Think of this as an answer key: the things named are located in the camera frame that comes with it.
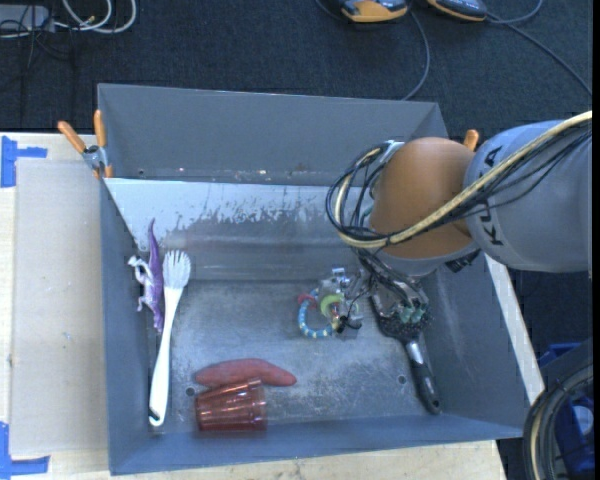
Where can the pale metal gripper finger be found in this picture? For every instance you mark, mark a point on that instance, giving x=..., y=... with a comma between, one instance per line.
x=345, y=313
x=336, y=279

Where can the grey metal bin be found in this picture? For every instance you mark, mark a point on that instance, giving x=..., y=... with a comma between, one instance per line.
x=290, y=318

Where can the black hairbrush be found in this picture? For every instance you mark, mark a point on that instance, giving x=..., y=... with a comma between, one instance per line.
x=420, y=363

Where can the red-brown sweet potato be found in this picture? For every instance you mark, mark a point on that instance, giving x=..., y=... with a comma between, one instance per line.
x=245, y=372

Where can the red clear plastic cup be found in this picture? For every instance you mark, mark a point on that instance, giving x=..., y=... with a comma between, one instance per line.
x=230, y=408

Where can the white dish brush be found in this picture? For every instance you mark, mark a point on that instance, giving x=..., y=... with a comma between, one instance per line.
x=166, y=328

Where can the purple toy dinosaur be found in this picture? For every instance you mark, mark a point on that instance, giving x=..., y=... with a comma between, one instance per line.
x=154, y=278

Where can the pale flat board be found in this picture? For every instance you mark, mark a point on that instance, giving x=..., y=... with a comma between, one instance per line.
x=55, y=308

